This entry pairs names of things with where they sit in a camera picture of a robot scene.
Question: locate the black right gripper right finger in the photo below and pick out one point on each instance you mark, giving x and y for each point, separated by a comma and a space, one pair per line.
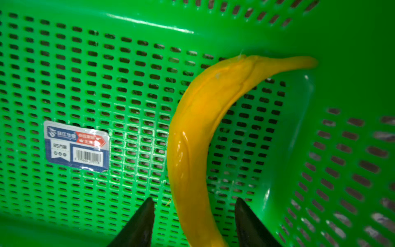
251, 231

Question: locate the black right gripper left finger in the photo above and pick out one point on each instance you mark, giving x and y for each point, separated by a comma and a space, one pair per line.
139, 229

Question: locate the orange-yellow single banana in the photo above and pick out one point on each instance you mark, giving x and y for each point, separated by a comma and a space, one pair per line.
193, 125

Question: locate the basket barcode label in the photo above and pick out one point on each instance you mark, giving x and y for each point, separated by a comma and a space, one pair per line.
77, 147

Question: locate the green plastic perforated basket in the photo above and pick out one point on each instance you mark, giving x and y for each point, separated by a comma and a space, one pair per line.
311, 152

